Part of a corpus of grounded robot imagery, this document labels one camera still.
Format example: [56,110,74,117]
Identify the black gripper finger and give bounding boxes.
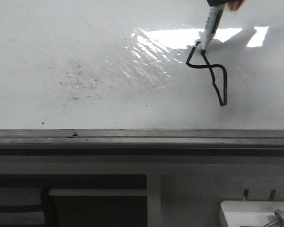
[207,0,229,7]

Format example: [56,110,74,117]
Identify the white whiteboard marker pen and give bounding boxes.
[201,3,226,52]

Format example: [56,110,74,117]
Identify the metal bolt with wingnut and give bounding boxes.
[264,210,284,227]

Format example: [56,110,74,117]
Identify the white whiteboard with frame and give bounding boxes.
[0,0,284,157]

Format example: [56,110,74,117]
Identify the white bracket box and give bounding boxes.
[219,201,284,227]

